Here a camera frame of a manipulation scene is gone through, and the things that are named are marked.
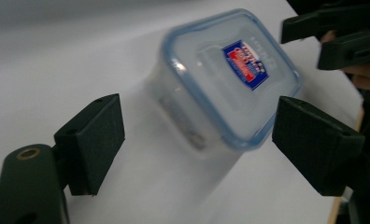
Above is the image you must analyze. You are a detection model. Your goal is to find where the small clear plastic food container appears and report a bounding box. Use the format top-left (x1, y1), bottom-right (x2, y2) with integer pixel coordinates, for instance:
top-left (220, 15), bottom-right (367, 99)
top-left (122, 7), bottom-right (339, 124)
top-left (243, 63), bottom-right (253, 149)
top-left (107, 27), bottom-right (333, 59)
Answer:
top-left (148, 8), bottom-right (302, 157)

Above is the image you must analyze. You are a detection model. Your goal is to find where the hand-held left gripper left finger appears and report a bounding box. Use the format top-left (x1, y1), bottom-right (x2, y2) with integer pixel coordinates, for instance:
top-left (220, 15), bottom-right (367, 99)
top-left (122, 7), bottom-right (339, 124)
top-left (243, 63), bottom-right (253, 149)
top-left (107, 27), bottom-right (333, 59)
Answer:
top-left (53, 92), bottom-right (126, 197)

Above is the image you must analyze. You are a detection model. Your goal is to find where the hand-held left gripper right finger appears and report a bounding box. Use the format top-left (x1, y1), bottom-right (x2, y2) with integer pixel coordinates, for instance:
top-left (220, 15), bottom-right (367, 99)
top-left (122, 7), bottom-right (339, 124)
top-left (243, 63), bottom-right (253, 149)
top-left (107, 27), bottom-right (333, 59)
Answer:
top-left (271, 95), bottom-right (366, 198)

